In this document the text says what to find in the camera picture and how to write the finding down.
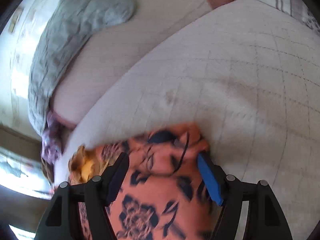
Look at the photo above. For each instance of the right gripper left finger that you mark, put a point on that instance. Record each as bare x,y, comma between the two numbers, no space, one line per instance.
61,220

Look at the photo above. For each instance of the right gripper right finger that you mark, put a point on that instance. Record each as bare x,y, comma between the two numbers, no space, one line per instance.
265,218

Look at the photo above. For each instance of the orange black floral blouse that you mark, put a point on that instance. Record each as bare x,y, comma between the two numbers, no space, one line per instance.
163,195

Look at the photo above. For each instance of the stained glass wooden door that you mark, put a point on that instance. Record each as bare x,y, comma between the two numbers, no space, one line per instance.
25,192

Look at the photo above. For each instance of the purple floral cloth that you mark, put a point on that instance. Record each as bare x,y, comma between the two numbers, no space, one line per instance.
52,139

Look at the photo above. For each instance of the grey quilted blanket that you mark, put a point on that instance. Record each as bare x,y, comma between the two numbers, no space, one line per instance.
71,25

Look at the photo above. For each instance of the pink bolster cushion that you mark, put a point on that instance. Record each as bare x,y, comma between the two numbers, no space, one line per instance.
110,53

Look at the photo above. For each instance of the wall switch plate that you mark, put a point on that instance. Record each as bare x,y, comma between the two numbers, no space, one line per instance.
15,19

